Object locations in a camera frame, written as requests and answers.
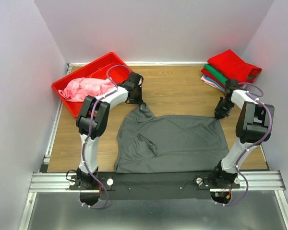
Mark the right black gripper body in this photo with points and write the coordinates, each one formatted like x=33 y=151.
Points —
x=223 y=108

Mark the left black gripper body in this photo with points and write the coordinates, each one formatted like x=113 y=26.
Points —
x=138 y=97

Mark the grey t-shirt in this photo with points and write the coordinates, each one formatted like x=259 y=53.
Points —
x=168 y=143

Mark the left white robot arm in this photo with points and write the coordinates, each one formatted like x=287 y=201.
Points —
x=93 y=119

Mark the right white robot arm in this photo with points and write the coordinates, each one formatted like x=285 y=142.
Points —
x=253 y=127

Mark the folded blue t-shirt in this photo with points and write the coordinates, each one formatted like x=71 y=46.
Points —
x=208 y=78

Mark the folded pink t-shirt bottom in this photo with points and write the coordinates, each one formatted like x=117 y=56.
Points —
x=215 y=85

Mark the folded green t-shirt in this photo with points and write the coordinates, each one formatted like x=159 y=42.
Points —
x=240 y=79

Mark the folded red t-shirt lower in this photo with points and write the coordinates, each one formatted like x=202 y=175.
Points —
x=214 y=77

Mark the folded red t-shirt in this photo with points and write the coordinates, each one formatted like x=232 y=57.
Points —
x=214 y=77
x=229 y=64

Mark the folded red t-shirt top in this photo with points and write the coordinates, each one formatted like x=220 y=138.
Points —
x=229 y=64

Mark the red plastic tray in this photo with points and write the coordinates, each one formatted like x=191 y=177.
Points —
x=109 y=66

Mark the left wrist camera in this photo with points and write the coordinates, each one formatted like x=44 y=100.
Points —
x=141 y=81

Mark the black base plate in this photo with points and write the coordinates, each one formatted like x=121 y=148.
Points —
x=204 y=190

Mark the aluminium front frame rail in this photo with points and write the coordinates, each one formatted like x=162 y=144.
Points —
x=60 y=182

